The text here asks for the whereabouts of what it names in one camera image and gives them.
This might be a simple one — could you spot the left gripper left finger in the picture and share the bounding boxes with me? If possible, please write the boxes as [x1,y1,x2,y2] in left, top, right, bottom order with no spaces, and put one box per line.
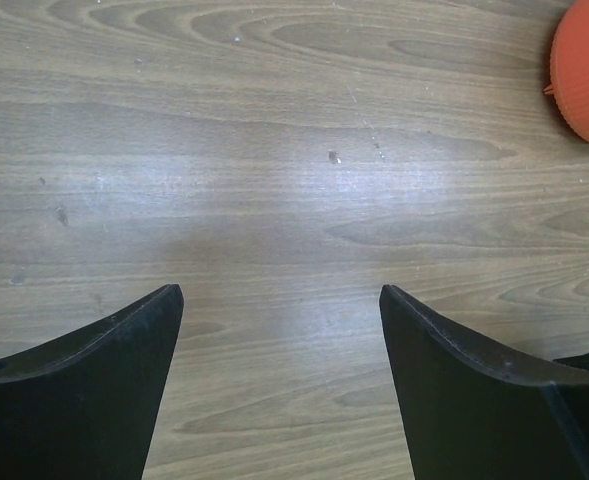
[0,284,183,479]

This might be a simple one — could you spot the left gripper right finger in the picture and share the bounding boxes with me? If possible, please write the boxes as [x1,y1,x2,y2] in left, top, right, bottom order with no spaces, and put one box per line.
[379,285,589,479]

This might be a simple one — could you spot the orange round organizer container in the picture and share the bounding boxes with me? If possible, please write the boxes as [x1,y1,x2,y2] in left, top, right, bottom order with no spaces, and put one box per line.
[544,0,589,142]

